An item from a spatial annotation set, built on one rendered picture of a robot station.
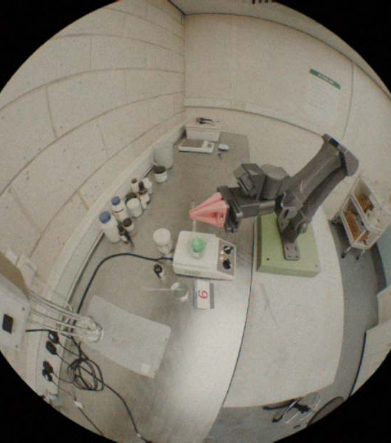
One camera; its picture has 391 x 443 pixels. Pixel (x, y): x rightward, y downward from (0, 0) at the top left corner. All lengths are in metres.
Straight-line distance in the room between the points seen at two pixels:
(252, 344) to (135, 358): 0.36
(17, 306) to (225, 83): 1.81
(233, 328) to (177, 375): 0.23
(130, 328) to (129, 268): 0.22
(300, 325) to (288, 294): 0.13
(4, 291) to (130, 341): 0.43
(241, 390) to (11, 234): 0.82
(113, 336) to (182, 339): 0.22
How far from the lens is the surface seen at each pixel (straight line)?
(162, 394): 0.57
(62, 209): 0.64
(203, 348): 0.52
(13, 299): 0.19
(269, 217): 0.68
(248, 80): 1.74
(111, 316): 0.57
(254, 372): 0.57
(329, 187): 0.51
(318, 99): 1.94
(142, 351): 0.53
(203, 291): 0.51
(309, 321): 0.66
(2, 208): 0.54
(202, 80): 1.77
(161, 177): 0.89
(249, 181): 0.32
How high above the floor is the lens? 1.41
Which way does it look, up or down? 49 degrees down
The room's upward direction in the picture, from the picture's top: straight up
